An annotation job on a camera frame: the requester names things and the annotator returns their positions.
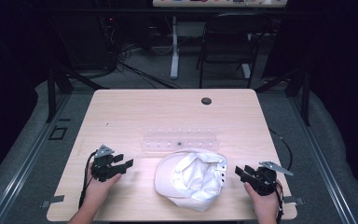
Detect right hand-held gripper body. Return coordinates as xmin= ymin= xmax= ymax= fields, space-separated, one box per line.
xmin=249 ymin=160 xmax=295 ymax=197

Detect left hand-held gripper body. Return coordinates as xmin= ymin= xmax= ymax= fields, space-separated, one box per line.
xmin=90 ymin=144 xmax=117 ymax=183

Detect white baseball cap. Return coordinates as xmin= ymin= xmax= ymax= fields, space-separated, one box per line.
xmin=154 ymin=147 xmax=228 ymax=213

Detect person's right hand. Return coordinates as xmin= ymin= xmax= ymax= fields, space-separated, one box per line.
xmin=243 ymin=178 xmax=282 ymax=222

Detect person's left hand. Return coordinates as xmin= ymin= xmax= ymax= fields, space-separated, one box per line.
xmin=85 ymin=161 xmax=123 ymax=207

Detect clear plastic rack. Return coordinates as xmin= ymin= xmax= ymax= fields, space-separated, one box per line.
xmin=142 ymin=125 xmax=221 ymax=154

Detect black metal stand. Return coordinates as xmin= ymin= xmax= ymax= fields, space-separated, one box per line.
xmin=45 ymin=60 xmax=110 ymax=124
xmin=254 ymin=60 xmax=312 ymax=127

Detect white desk leg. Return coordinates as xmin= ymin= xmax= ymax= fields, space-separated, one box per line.
xmin=241 ymin=63 xmax=252 ymax=79
xmin=170 ymin=15 xmax=181 ymax=80

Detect black chair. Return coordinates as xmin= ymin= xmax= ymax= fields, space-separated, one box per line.
xmin=196 ymin=12 xmax=270 ymax=90

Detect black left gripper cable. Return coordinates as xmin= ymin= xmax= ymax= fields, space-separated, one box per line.
xmin=77 ymin=150 xmax=98 ymax=210

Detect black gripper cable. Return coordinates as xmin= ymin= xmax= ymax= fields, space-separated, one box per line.
xmin=268 ymin=128 xmax=294 ymax=224
xmin=77 ymin=150 xmax=98 ymax=210

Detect grey table bracket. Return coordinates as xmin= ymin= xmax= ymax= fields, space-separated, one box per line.
xmin=282 ymin=195 xmax=306 ymax=206
xmin=39 ymin=194 xmax=66 ymax=209

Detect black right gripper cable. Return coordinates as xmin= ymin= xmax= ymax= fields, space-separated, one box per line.
xmin=268 ymin=128 xmax=294 ymax=224

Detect black floor cables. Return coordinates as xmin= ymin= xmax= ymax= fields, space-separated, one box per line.
xmin=103 ymin=18 xmax=183 ymax=91

